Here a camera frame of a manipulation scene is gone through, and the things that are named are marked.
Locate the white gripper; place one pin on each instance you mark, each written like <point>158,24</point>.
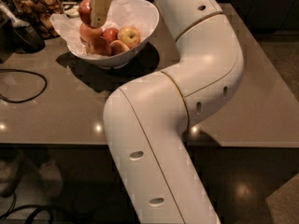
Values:
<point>100,9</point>

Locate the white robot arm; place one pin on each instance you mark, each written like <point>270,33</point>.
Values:
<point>145,119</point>

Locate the small red apple centre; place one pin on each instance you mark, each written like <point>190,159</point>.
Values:
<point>110,34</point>

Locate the white ceramic bowl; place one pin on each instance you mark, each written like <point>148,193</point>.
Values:
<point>142,14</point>

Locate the yellow-red apple right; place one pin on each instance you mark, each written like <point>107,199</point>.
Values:
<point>129,35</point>

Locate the small white items on tray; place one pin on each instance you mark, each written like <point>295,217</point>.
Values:
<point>71,11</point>

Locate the glass jar of dried chips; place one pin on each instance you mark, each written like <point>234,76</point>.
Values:
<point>38,13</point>

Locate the black round appliance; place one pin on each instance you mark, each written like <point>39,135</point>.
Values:
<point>28,39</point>

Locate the white shoe right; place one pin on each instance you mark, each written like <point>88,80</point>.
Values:
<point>52,178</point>

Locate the white shoe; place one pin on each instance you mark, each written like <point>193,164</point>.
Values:
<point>52,178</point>
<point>11,169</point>

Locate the white shoe left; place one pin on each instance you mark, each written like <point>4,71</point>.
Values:
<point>11,169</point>

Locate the silver spoon handle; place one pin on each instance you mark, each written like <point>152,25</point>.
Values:
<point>16,23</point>

